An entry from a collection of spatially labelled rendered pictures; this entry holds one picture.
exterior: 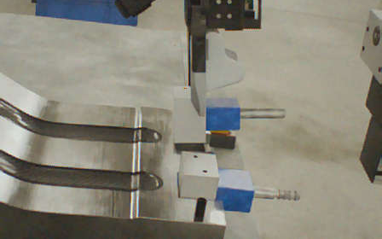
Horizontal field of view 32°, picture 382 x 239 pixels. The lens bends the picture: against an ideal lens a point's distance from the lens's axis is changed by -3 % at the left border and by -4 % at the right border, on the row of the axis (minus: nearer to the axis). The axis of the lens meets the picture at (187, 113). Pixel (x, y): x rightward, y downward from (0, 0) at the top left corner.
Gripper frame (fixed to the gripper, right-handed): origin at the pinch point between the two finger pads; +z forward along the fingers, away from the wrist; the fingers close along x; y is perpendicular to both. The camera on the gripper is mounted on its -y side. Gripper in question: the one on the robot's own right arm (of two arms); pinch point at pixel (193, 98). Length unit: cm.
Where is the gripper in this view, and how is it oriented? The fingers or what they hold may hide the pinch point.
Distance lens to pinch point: 80.0
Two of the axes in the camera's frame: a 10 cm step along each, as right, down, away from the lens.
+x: -0.5, -2.8, 9.6
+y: 10.0, -0.2, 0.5
